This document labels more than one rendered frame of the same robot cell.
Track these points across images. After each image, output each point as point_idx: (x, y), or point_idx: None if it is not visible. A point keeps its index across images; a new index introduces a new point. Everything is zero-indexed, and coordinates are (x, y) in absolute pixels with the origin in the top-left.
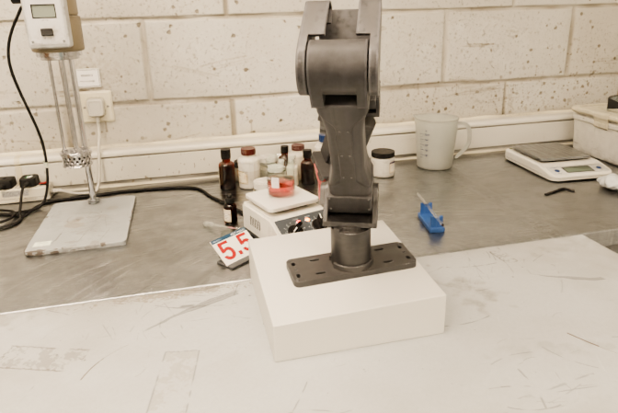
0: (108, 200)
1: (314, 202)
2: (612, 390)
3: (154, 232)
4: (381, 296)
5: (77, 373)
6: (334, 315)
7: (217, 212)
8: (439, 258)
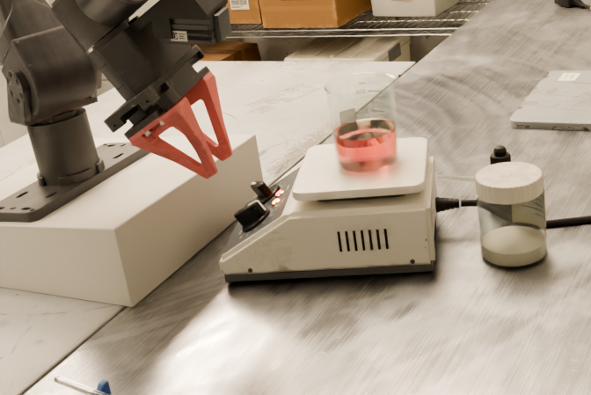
0: None
1: (316, 209)
2: None
3: (538, 147)
4: (1, 188)
5: (230, 111)
6: (34, 164)
7: (578, 203)
8: (32, 366)
